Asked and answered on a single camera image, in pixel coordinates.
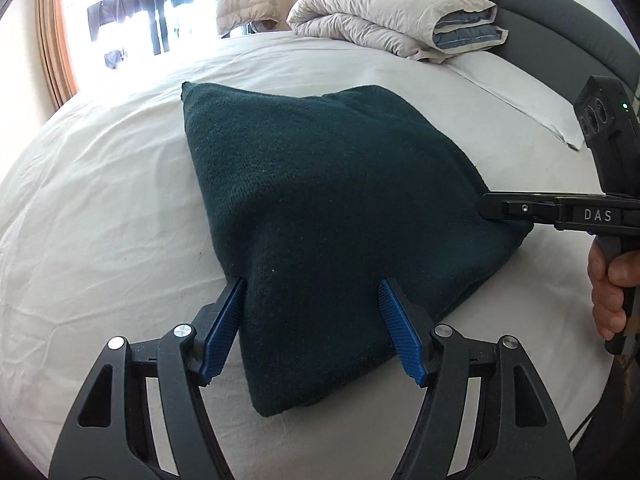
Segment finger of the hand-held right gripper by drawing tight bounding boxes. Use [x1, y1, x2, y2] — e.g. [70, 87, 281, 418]
[477, 191, 557, 227]

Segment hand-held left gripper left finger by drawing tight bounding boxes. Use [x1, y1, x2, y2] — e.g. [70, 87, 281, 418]
[47, 276, 248, 480]

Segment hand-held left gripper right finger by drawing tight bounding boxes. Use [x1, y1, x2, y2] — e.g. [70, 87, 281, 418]
[377, 277, 581, 480]

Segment dark green towel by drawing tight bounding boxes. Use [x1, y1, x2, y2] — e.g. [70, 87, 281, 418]
[181, 81, 535, 418]

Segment person's right hand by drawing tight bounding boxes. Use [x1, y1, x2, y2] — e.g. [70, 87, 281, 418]
[587, 242, 640, 342]

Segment white pillow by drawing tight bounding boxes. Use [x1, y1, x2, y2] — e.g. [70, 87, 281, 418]
[446, 52, 587, 152]

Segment grey padded headboard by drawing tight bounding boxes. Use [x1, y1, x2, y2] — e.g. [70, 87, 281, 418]
[427, 0, 639, 111]

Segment folded beige duvet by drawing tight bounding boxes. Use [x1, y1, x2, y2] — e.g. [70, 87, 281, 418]
[286, 0, 510, 64]

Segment white puffer jacket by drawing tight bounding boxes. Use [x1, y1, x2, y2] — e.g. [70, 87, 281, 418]
[215, 0, 282, 39]

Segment hanging dark pants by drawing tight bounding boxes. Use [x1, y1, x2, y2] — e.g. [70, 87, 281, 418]
[87, 0, 151, 41]

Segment window with black frame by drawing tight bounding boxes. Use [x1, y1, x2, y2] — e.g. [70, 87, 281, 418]
[60, 0, 266, 96]

